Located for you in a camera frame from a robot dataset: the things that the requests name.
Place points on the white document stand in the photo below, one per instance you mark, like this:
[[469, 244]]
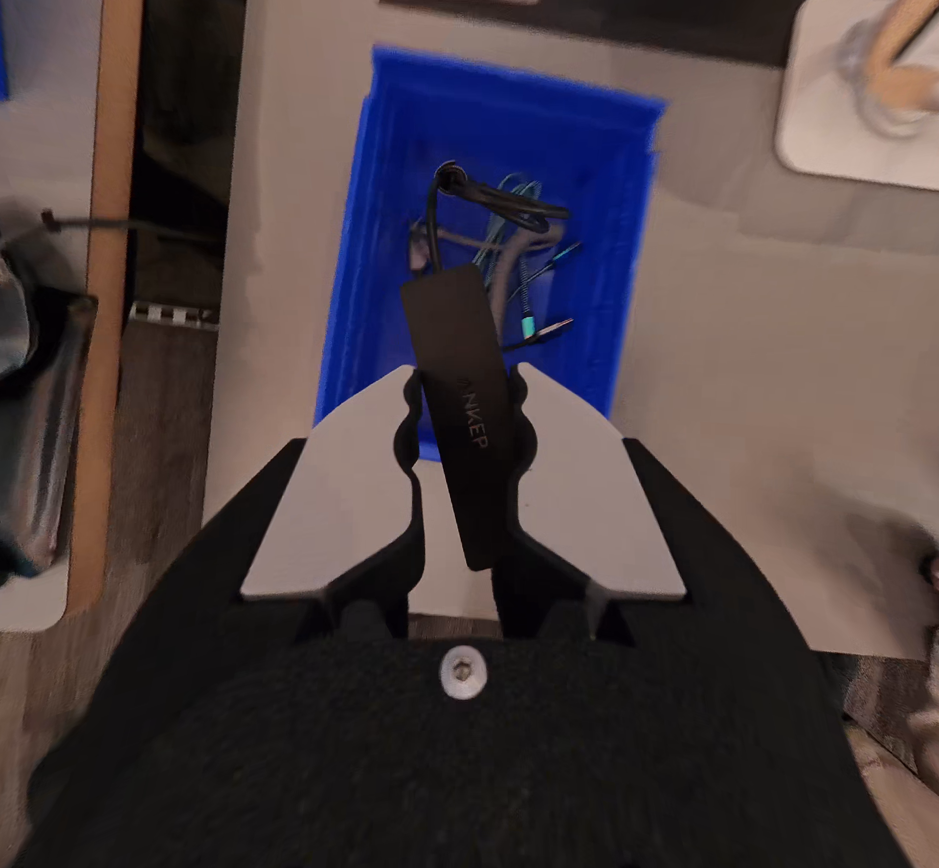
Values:
[[829, 98]]

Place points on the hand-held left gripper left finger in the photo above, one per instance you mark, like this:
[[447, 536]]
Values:
[[330, 501]]

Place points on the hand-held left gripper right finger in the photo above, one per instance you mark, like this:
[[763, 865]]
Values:
[[594, 501]]

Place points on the black usb hub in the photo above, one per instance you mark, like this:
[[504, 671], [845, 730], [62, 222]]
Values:
[[458, 369]]

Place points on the blue plastic bin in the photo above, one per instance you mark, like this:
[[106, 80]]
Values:
[[381, 222]]

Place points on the wood-edged white desk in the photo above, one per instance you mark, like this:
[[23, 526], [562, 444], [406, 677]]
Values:
[[117, 149]]

